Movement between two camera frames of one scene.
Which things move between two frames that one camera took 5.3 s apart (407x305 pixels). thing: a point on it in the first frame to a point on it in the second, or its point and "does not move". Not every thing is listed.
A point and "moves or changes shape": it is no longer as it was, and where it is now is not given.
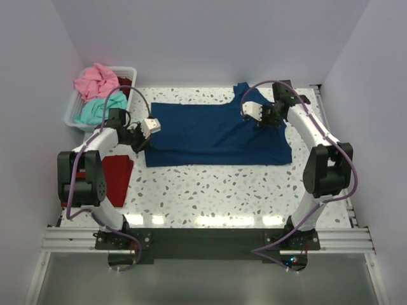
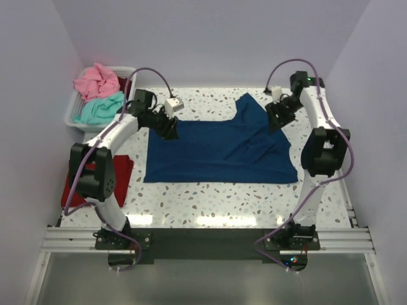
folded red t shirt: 117,171 does not move
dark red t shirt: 124,81 does not move
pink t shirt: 96,81 does not move
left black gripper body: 135,138 to 159,122
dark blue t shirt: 215,134 moves or changes shape
